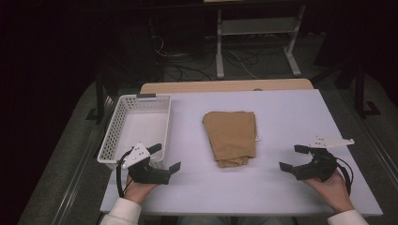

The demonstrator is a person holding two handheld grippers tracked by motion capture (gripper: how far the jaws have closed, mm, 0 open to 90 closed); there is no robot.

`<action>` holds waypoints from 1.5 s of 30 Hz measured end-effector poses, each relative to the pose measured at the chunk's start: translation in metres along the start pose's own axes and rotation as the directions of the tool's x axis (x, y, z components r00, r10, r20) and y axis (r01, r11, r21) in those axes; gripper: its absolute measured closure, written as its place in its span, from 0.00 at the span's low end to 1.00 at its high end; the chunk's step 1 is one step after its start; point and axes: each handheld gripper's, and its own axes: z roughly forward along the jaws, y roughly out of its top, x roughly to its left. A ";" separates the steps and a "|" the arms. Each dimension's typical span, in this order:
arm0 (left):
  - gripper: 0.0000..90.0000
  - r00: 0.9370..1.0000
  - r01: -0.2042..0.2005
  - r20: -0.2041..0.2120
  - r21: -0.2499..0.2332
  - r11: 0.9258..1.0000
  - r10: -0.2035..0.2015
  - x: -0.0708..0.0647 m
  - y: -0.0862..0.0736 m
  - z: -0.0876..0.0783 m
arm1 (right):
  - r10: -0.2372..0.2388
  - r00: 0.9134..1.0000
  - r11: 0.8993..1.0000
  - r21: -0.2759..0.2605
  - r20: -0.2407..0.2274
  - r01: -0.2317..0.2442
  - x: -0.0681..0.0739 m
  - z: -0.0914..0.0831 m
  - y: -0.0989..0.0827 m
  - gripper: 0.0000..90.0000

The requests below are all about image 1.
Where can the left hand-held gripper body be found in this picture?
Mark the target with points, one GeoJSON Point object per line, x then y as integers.
{"type": "Point", "coordinates": [142, 173]}

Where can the black metal stand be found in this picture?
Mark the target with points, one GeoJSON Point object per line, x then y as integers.
{"type": "Point", "coordinates": [361, 93]}
{"type": "Point", "coordinates": [100, 100]}

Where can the person's right hand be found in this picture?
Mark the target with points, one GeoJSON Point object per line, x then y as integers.
{"type": "Point", "coordinates": [334, 192]}

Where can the person's left hand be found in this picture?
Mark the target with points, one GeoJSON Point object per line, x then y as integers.
{"type": "Point", "coordinates": [136, 191]}

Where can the white metal stand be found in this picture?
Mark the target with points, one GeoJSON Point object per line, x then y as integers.
{"type": "Point", "coordinates": [256, 26]}

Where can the wooden table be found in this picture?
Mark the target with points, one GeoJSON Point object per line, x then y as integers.
{"type": "Point", "coordinates": [225, 86]}

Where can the brown pants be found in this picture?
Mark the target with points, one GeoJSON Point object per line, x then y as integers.
{"type": "Point", "coordinates": [231, 134]}

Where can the white perforated plastic basket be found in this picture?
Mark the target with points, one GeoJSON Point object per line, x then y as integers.
{"type": "Point", "coordinates": [140, 128]}

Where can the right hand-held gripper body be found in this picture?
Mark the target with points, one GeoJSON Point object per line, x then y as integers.
{"type": "Point", "coordinates": [320, 167]}

